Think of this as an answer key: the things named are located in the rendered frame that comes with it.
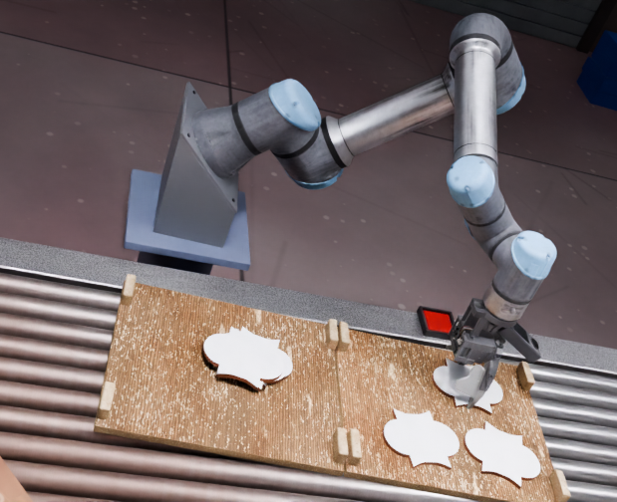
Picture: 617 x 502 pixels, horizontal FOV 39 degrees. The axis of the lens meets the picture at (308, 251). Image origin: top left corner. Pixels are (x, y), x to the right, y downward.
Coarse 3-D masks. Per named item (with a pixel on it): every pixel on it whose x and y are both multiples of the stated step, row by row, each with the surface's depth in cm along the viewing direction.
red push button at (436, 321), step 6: (426, 312) 186; (432, 312) 187; (426, 318) 185; (432, 318) 185; (438, 318) 186; (444, 318) 186; (432, 324) 184; (438, 324) 184; (444, 324) 185; (450, 324) 186; (438, 330) 183; (444, 330) 183; (450, 330) 184
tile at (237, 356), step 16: (224, 336) 156; (240, 336) 157; (208, 352) 152; (224, 352) 153; (240, 352) 154; (256, 352) 156; (272, 352) 157; (224, 368) 150; (240, 368) 151; (256, 368) 153; (272, 368) 154; (256, 384) 149
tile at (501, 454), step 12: (468, 432) 160; (480, 432) 161; (492, 432) 162; (504, 432) 163; (468, 444) 157; (480, 444) 158; (492, 444) 159; (504, 444) 160; (516, 444) 161; (480, 456) 156; (492, 456) 157; (504, 456) 158; (516, 456) 159; (528, 456) 160; (480, 468) 155; (492, 468) 155; (504, 468) 156; (516, 468) 156; (528, 468) 157; (516, 480) 154
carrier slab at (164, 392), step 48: (144, 288) 163; (144, 336) 154; (192, 336) 157; (288, 336) 165; (144, 384) 145; (192, 384) 148; (240, 384) 152; (288, 384) 156; (336, 384) 159; (144, 432) 138; (192, 432) 141; (240, 432) 144; (288, 432) 147
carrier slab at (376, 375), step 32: (352, 352) 168; (384, 352) 171; (416, 352) 174; (448, 352) 177; (352, 384) 161; (384, 384) 164; (416, 384) 166; (512, 384) 176; (352, 416) 155; (384, 416) 157; (448, 416) 162; (480, 416) 165; (512, 416) 168; (384, 448) 151; (544, 448) 164; (384, 480) 146; (416, 480) 148; (448, 480) 150; (480, 480) 153; (544, 480) 158
